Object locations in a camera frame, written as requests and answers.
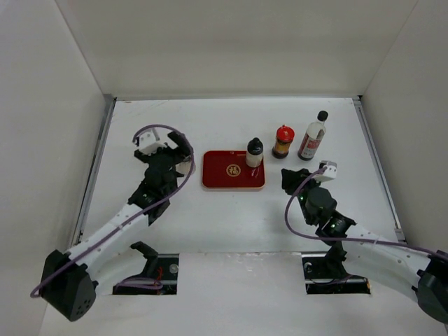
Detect red-cap dark sauce bottle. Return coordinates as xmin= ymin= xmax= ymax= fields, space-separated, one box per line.
xmin=272 ymin=125 xmax=295 ymax=159

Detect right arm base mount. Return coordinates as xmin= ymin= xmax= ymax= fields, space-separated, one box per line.
xmin=301 ymin=244 xmax=370 ymax=295

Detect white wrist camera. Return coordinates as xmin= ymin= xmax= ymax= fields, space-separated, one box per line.
xmin=315 ymin=160 xmax=337 ymax=183
xmin=136 ymin=128 xmax=165 ymax=155

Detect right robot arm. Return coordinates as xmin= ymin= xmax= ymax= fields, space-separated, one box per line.
xmin=281 ymin=161 xmax=447 ymax=323

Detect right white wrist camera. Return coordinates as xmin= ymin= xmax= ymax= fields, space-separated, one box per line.
xmin=315 ymin=160 xmax=337 ymax=183

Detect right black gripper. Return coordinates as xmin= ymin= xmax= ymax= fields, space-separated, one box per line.
xmin=281 ymin=168 xmax=323 ymax=225

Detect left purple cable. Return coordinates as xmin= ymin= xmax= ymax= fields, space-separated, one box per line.
xmin=29 ymin=124 xmax=196 ymax=298

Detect purple cable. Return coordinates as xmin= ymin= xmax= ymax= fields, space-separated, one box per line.
xmin=283 ymin=167 xmax=448 ymax=260
xmin=29 ymin=124 xmax=196 ymax=298

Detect red lacquer tray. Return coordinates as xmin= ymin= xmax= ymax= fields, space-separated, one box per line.
xmin=202 ymin=150 xmax=265 ymax=190

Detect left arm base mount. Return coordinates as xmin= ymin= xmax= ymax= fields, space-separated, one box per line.
xmin=112 ymin=241 xmax=180 ymax=295

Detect tall vinegar bottle black cap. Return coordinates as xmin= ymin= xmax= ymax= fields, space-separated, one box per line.
xmin=297 ymin=111 xmax=328 ymax=161

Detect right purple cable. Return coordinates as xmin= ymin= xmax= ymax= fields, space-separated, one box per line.
xmin=283 ymin=167 xmax=448 ymax=260

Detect black-cap white salt bottle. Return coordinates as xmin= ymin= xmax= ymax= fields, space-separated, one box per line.
xmin=246 ymin=137 xmax=264 ymax=168

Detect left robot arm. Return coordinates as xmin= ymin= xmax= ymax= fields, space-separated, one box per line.
xmin=37 ymin=145 xmax=194 ymax=322

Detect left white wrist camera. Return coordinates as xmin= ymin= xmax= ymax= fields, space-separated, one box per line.
xmin=136 ymin=128 xmax=165 ymax=155

